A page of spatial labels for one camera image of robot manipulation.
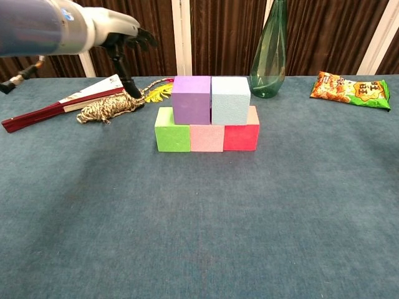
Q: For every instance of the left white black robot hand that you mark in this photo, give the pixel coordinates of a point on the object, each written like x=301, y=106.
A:
x=115, y=25

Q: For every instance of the purple foam cube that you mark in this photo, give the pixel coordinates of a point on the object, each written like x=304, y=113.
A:
x=191, y=101

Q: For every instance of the green foam cube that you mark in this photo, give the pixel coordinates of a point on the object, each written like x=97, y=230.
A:
x=173, y=138

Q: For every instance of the light blue foam cube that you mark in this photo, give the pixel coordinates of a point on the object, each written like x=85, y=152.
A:
x=230, y=101

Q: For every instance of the pink foam cube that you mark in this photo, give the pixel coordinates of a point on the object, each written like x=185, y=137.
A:
x=207, y=138

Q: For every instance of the red foam cube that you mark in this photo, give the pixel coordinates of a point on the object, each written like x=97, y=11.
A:
x=241, y=137

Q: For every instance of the yellow feather shuttlecock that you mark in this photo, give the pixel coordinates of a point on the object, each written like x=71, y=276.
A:
x=159, y=93

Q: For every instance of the dark brown curtain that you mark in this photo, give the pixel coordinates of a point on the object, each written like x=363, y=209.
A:
x=218, y=37

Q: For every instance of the red and white folding fan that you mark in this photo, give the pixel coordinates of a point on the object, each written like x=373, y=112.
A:
x=46, y=113

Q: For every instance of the green plastic spray bottle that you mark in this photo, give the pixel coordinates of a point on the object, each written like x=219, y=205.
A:
x=268, y=71

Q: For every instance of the blue felt table cover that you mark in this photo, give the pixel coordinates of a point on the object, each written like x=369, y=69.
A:
x=187, y=233

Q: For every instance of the orange green snack bag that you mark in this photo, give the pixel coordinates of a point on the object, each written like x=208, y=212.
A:
x=352, y=90

